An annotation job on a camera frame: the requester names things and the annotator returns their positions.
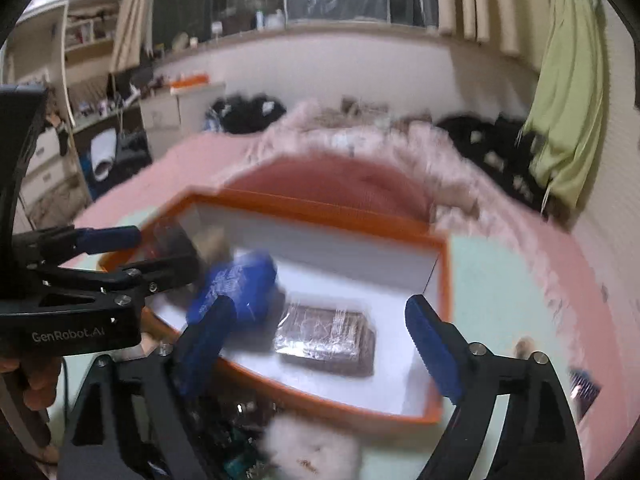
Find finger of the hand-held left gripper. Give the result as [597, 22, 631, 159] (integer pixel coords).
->
[7, 254, 201, 322]
[14, 225, 142, 272]

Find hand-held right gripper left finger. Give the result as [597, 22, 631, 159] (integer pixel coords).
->
[60, 296, 238, 480]

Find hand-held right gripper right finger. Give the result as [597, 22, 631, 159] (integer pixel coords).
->
[404, 294, 586, 480]

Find brown fluffy pom-pom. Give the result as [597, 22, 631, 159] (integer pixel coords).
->
[192, 227, 232, 262]

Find blue tin case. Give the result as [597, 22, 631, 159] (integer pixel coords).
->
[186, 250, 278, 333]

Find brown card box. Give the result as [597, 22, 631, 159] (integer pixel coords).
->
[272, 301, 377, 378]

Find orange cardboard box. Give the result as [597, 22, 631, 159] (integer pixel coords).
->
[97, 187, 453, 426]

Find teal metal keychain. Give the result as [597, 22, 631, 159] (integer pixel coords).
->
[222, 452, 258, 479]

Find mint cartoon printed desktop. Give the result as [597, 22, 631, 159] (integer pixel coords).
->
[50, 232, 616, 480]

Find person's left hand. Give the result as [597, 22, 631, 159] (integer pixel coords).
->
[0, 357, 63, 413]

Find white slipper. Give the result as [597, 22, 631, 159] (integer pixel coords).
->
[89, 129, 118, 181]

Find white drawer cabinet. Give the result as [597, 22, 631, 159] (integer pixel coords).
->
[20, 127, 76, 211]

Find black hanging sock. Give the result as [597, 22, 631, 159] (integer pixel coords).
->
[55, 120, 73, 157]

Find white desk drawer unit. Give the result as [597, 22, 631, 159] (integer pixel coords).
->
[140, 80, 226, 131]

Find pale fluffy cloth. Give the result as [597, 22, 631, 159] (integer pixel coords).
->
[260, 412, 363, 480]

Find dark foil packet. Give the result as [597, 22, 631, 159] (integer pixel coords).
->
[569, 369, 602, 413]

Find black and white clothes pile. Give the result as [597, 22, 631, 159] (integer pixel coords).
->
[205, 92, 288, 136]

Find orange flat box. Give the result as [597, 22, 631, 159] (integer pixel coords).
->
[169, 74, 208, 93]

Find pink floral bedding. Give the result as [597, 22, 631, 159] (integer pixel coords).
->
[70, 100, 631, 480]

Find large black clothes pile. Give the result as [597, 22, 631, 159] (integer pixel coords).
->
[437, 112, 551, 211]

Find beige narrow curtain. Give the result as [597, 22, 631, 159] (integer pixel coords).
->
[110, 0, 161, 73]

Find white slatted wardrobe door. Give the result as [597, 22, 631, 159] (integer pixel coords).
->
[575, 10, 640, 311]

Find light green hanging cloth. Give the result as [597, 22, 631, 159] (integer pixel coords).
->
[527, 0, 608, 211]

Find cream pleated curtain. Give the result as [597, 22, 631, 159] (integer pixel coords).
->
[430, 0, 546, 56]

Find white wall shelf unit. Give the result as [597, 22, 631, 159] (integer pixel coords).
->
[60, 0, 126, 126]

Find brown corded garment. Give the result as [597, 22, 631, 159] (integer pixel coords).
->
[340, 95, 391, 121]

